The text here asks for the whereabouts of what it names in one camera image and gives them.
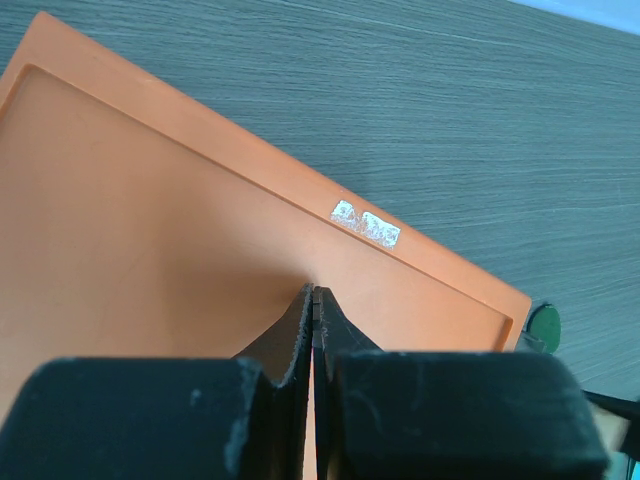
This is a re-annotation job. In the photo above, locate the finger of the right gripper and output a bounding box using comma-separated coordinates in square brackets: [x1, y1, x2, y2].
[583, 390, 639, 420]
[517, 330, 546, 353]

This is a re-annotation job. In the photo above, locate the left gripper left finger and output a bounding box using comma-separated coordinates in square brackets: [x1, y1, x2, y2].
[1, 286, 311, 479]

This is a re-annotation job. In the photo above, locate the orange drawer organizer box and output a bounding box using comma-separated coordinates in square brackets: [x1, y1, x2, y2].
[0, 10, 534, 480]

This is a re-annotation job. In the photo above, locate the green round puff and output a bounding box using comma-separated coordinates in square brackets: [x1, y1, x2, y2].
[526, 303, 562, 354]

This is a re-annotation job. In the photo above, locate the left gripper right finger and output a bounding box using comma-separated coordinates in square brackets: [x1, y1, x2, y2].
[312, 287, 609, 479]

